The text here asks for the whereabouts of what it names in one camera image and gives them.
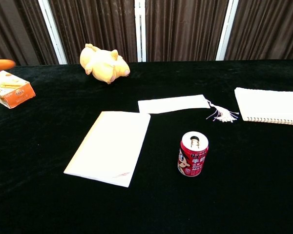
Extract left robot hand orange fingers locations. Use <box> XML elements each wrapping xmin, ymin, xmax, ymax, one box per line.
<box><xmin>0</xmin><ymin>58</ymin><xmax>17</xmax><ymax>135</ymax></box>

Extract white frame post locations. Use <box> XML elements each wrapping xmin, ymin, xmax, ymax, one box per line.
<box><xmin>215</xmin><ymin>0</ymin><xmax>240</xmax><ymax>61</ymax></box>
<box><xmin>134</xmin><ymin>0</ymin><xmax>147</xmax><ymax>62</ymax></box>
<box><xmin>37</xmin><ymin>0</ymin><xmax>68</xmax><ymax>65</ymax></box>

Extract black velvet tablecloth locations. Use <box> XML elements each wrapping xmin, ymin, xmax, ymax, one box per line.
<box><xmin>0</xmin><ymin>59</ymin><xmax>293</xmax><ymax>234</ymax></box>

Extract brown curtain panel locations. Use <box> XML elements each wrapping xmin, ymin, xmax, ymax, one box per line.
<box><xmin>0</xmin><ymin>0</ymin><xmax>60</xmax><ymax>66</ymax></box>
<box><xmin>48</xmin><ymin>0</ymin><xmax>138</xmax><ymax>65</ymax></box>
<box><xmin>145</xmin><ymin>0</ymin><xmax>230</xmax><ymax>62</ymax></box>
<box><xmin>225</xmin><ymin>0</ymin><xmax>293</xmax><ymax>61</ymax></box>

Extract red drink can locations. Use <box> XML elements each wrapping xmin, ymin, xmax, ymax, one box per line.
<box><xmin>177</xmin><ymin>131</ymin><xmax>209</xmax><ymax>177</ymax></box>

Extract white spiral-bound notebook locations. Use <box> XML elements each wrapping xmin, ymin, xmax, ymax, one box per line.
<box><xmin>234</xmin><ymin>87</ymin><xmax>293</xmax><ymax>127</ymax></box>

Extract white bookmark with tassel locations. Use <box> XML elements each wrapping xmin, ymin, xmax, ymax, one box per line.
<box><xmin>137</xmin><ymin>94</ymin><xmax>240</xmax><ymax>123</ymax></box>

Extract yellow plush pig toy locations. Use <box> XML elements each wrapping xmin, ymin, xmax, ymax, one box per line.
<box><xmin>79</xmin><ymin>43</ymin><xmax>131</xmax><ymax>85</ymax></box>

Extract orange snack box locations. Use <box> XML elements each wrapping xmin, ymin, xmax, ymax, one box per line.
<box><xmin>0</xmin><ymin>70</ymin><xmax>37</xmax><ymax>109</ymax></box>

